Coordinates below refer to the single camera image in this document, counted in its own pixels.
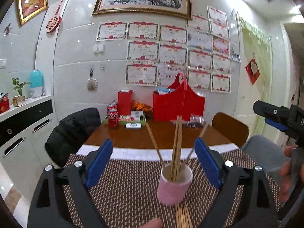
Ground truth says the person's right hand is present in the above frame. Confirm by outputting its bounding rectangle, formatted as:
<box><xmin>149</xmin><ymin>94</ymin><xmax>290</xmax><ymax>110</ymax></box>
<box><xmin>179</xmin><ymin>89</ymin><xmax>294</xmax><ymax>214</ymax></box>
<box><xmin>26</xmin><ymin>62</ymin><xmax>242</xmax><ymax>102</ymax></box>
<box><xmin>279</xmin><ymin>145</ymin><xmax>304</xmax><ymax>203</ymax></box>

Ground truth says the person's left hand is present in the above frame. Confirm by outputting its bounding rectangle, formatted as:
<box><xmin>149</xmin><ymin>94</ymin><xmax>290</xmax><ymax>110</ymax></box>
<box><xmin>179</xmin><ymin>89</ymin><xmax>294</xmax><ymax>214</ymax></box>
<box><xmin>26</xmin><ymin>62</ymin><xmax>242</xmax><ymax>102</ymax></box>
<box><xmin>139</xmin><ymin>218</ymin><xmax>163</xmax><ymax>228</ymax></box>

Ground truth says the brown wooden chair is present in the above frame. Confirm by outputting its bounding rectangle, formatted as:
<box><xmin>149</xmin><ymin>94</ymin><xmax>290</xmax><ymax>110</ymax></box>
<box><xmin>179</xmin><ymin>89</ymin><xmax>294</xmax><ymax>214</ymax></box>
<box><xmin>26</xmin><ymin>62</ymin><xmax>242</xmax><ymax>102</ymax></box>
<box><xmin>212</xmin><ymin>112</ymin><xmax>249</xmax><ymax>148</ymax></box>

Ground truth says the black jacket on chair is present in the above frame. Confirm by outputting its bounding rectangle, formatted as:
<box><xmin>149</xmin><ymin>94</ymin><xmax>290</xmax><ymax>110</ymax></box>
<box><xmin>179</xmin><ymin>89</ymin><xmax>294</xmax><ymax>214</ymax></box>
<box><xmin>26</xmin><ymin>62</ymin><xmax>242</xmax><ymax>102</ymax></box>
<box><xmin>44</xmin><ymin>108</ymin><xmax>101</xmax><ymax>167</ymax></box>

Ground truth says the brown polka dot table mat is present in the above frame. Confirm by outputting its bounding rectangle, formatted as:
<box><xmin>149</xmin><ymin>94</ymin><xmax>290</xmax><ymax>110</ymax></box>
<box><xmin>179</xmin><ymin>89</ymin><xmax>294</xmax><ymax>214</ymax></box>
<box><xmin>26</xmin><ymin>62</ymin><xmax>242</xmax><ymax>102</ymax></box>
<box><xmin>62</xmin><ymin>149</ymin><xmax>283</xmax><ymax>228</ymax></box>

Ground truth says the green door curtain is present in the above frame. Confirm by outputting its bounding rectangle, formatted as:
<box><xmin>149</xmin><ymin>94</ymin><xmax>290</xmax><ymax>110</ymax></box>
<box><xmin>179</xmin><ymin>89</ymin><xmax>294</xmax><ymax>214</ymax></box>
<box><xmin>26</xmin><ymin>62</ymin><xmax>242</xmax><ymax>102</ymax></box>
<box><xmin>235</xmin><ymin>17</ymin><xmax>273</xmax><ymax>136</ymax></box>

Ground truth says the plastic candy bag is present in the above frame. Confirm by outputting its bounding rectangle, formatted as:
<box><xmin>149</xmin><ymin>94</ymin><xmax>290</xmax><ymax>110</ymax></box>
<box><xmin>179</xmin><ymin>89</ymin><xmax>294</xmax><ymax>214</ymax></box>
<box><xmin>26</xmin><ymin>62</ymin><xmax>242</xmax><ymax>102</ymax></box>
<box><xmin>190</xmin><ymin>114</ymin><xmax>205</xmax><ymax>127</ymax></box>

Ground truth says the pink cylindrical chopstick cup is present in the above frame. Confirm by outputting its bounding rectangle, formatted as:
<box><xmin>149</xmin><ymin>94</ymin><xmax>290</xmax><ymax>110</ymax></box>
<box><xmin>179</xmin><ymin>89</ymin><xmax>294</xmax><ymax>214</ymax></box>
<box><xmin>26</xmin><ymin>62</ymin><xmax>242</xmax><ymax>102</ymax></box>
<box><xmin>157</xmin><ymin>164</ymin><xmax>193</xmax><ymax>206</ymax></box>

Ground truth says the white black sideboard cabinet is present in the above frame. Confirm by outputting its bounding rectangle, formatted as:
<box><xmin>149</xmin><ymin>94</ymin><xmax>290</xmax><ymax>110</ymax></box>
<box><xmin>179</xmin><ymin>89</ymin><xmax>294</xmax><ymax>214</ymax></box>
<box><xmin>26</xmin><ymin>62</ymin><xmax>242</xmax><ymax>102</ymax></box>
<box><xmin>1</xmin><ymin>95</ymin><xmax>58</xmax><ymax>200</ymax></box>

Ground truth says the red gift bag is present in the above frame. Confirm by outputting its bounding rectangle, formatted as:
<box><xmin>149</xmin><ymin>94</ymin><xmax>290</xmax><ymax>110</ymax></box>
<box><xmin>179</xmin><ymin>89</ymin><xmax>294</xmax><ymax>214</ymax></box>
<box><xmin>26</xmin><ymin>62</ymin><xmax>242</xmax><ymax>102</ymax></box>
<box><xmin>153</xmin><ymin>73</ymin><xmax>205</xmax><ymax>121</ymax></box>

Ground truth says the white small device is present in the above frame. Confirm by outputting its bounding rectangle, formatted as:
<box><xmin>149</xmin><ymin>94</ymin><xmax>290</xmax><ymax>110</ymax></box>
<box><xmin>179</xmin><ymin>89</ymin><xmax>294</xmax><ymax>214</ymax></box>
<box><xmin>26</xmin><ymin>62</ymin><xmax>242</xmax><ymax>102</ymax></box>
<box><xmin>125</xmin><ymin>123</ymin><xmax>142</xmax><ymax>130</ymax></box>

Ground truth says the red cola can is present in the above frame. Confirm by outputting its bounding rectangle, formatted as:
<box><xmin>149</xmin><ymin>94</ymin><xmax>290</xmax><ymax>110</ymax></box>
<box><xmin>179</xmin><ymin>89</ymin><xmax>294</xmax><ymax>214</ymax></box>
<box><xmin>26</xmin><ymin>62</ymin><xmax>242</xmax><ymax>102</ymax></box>
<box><xmin>108</xmin><ymin>108</ymin><xmax>119</xmax><ymax>128</ymax></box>

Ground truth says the small potted green plant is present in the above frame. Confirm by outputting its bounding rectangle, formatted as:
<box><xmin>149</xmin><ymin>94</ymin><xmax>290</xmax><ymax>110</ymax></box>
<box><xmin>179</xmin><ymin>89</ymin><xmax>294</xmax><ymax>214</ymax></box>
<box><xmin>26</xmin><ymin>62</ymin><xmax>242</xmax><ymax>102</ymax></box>
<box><xmin>12</xmin><ymin>77</ymin><xmax>31</xmax><ymax>107</ymax></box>

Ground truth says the red box on sideboard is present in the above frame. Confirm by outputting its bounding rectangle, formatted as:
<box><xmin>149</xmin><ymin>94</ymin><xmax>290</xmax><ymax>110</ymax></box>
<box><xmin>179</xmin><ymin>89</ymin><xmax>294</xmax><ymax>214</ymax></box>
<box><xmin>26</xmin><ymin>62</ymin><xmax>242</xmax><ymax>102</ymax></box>
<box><xmin>0</xmin><ymin>93</ymin><xmax>10</xmax><ymax>114</ymax></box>

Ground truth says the red tall box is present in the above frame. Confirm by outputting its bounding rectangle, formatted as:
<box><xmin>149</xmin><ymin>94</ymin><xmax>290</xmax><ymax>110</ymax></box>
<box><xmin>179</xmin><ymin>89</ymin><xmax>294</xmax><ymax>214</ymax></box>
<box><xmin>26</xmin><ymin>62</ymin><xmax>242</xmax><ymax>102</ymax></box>
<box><xmin>117</xmin><ymin>89</ymin><xmax>133</xmax><ymax>116</ymax></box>

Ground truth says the teal white humidifier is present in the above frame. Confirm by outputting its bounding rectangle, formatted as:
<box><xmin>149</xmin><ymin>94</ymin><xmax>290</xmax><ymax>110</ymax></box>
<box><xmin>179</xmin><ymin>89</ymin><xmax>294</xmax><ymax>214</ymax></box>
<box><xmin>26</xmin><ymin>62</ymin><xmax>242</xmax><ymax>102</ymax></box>
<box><xmin>30</xmin><ymin>70</ymin><xmax>46</xmax><ymax>98</ymax></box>

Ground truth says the red round hanging ornament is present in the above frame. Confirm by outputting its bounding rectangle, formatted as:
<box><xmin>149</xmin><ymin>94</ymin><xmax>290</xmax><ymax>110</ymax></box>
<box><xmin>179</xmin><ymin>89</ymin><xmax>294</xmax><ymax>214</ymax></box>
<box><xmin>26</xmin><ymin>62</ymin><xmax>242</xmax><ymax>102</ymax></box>
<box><xmin>46</xmin><ymin>0</ymin><xmax>63</xmax><ymax>33</ymax></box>

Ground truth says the gold framed red picture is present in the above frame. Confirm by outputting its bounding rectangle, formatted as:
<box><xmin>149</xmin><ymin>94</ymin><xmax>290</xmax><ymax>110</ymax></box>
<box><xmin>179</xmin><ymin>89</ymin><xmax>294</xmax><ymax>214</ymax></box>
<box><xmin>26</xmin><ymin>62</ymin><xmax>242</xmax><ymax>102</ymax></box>
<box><xmin>17</xmin><ymin>0</ymin><xmax>48</xmax><ymax>25</ymax></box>

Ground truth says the hanging wall brush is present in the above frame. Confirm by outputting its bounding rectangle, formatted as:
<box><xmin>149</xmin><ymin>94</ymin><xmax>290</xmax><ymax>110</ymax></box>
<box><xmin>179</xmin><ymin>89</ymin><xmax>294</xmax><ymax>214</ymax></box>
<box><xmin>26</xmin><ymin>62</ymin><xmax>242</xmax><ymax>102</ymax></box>
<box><xmin>87</xmin><ymin>68</ymin><xmax>98</xmax><ymax>91</ymax></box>

